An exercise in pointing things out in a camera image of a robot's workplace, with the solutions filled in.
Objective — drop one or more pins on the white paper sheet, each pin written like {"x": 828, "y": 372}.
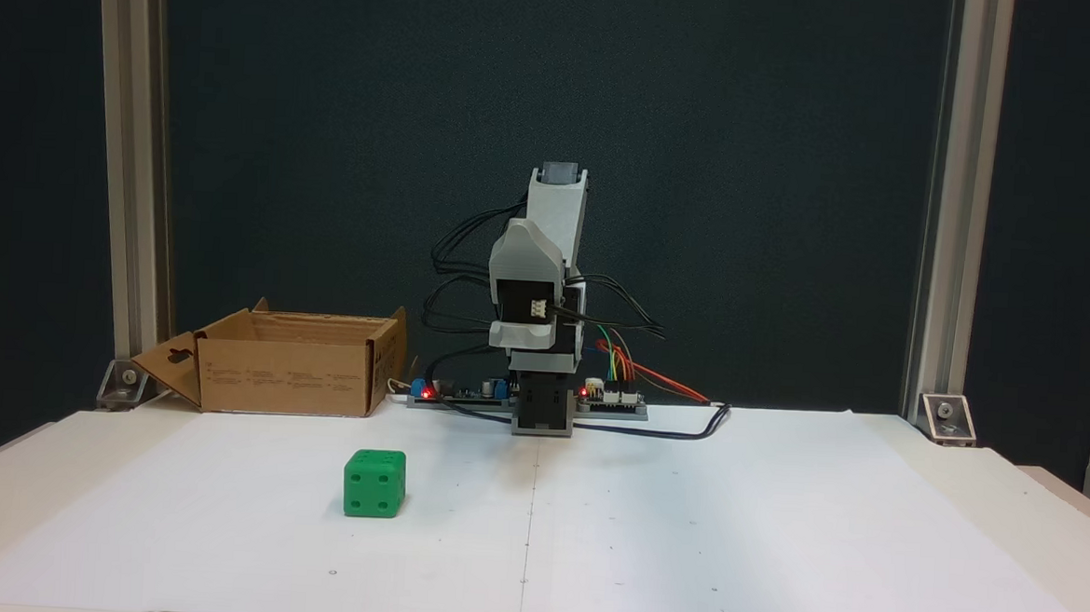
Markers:
{"x": 775, "y": 542}
{"x": 215, "y": 541}

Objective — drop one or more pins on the aluminium frame post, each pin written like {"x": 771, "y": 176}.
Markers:
{"x": 960, "y": 179}
{"x": 134, "y": 135}

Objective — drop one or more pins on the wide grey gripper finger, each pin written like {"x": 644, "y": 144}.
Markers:
{"x": 529, "y": 254}

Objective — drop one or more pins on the circuit board with red LED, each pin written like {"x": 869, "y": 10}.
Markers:
{"x": 470, "y": 395}

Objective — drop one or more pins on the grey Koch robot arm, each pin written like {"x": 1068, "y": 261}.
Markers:
{"x": 559, "y": 213}

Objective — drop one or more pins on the cardboard box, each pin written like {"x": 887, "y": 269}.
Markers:
{"x": 289, "y": 377}

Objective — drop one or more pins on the green dice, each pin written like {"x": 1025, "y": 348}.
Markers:
{"x": 374, "y": 485}

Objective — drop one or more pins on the metal corner bracket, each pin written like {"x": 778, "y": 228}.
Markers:
{"x": 948, "y": 418}
{"x": 126, "y": 387}

